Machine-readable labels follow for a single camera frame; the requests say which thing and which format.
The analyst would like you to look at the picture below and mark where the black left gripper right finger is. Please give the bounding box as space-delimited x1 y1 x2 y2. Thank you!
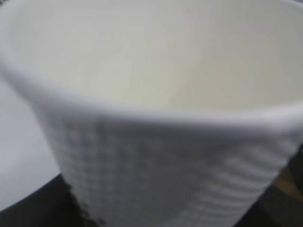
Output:
236 146 303 227

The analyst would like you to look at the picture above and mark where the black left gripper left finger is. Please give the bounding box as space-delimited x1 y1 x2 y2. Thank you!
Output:
0 175 104 227

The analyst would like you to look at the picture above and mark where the white paper cup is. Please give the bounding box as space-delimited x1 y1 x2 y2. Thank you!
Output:
0 0 303 227

